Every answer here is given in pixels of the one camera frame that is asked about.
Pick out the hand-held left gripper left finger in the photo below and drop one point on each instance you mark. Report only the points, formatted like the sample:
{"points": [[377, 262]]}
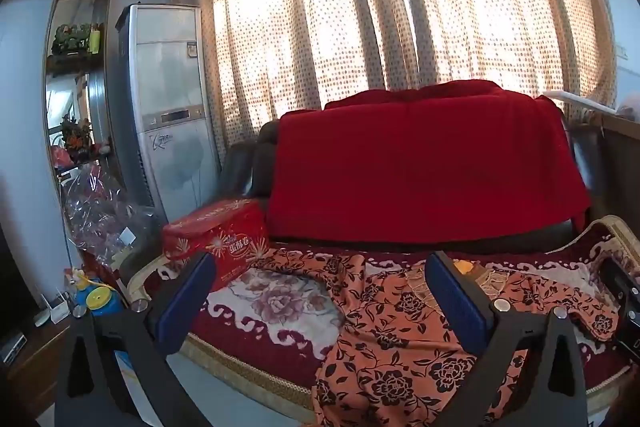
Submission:
{"points": [[182, 307]]}

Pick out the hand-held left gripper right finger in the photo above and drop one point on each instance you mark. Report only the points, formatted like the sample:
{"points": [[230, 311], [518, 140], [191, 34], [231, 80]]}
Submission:
{"points": [[457, 302]]}

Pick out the orange floral garment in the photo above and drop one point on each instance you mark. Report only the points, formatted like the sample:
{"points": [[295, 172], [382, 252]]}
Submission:
{"points": [[390, 357]]}

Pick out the red gift box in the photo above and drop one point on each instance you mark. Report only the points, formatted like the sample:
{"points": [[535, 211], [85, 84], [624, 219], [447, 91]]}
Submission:
{"points": [[220, 227]]}

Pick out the red floral sofa mat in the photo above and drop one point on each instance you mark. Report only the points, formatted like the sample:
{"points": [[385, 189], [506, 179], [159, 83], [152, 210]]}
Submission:
{"points": [[280, 302]]}

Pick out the wooden headboard panel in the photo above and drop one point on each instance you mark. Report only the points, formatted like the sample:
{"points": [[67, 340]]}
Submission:
{"points": [[622, 167]]}

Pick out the white router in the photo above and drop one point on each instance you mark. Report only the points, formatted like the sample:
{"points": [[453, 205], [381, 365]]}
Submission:
{"points": [[59, 309]]}

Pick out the clear plastic wrap pile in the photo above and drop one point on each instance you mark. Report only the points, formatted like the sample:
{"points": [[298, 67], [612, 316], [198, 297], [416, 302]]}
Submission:
{"points": [[100, 207]]}

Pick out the dark leather sofa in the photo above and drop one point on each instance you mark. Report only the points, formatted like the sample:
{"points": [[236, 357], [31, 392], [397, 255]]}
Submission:
{"points": [[240, 172]]}

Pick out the red blanket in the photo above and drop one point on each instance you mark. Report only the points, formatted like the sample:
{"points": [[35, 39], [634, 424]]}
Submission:
{"points": [[400, 167]]}

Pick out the wooden tv cabinet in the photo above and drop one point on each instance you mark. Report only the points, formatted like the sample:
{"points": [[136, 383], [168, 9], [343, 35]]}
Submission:
{"points": [[35, 367]]}

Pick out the black television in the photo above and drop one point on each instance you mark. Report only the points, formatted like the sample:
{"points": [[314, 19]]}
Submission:
{"points": [[12, 287]]}

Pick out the white board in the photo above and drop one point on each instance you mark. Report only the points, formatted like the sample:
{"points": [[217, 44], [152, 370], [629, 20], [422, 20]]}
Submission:
{"points": [[575, 99]]}

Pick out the artificial flower decoration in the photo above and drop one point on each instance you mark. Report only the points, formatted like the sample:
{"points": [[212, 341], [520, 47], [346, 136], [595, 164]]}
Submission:
{"points": [[77, 137]]}

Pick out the white standing air conditioner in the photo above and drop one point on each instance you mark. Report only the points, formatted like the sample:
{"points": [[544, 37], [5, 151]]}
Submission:
{"points": [[170, 82]]}

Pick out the green plant ornament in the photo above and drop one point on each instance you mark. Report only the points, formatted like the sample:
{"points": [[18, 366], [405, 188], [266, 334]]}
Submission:
{"points": [[70, 39]]}

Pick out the dotted beige curtain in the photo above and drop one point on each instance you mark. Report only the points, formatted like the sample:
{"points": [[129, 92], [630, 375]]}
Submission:
{"points": [[350, 7]]}

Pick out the white wall socket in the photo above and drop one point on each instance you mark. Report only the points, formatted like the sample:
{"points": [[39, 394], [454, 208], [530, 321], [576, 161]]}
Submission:
{"points": [[622, 51]]}

